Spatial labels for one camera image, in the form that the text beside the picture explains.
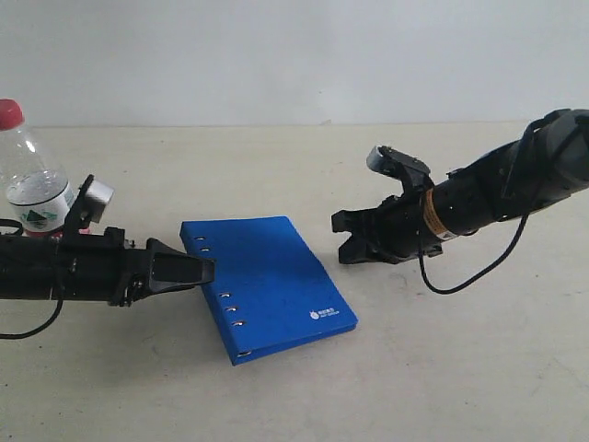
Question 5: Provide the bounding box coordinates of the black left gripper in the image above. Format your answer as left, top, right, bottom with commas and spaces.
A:
50, 227, 215, 307

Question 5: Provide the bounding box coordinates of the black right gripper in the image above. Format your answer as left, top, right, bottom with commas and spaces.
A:
330, 192, 442, 264

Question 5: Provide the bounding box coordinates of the blue ring binder notebook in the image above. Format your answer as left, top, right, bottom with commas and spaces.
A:
179, 215, 358, 366

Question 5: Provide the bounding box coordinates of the clear plastic water bottle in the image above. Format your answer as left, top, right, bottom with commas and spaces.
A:
1, 98, 75, 238

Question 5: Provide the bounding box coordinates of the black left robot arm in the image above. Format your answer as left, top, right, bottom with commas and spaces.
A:
1, 227, 215, 307

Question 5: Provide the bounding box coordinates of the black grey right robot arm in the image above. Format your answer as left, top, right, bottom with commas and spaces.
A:
331, 109, 588, 264

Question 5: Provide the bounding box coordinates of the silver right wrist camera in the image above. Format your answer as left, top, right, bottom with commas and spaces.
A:
365, 145, 434, 193

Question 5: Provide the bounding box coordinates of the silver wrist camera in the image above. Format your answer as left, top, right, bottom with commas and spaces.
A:
365, 145, 434, 193
84, 179, 114, 223

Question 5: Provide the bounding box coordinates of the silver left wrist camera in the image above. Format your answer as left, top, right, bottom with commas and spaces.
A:
84, 179, 114, 223

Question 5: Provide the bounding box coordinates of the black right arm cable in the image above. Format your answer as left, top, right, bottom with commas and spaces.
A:
417, 119, 576, 295

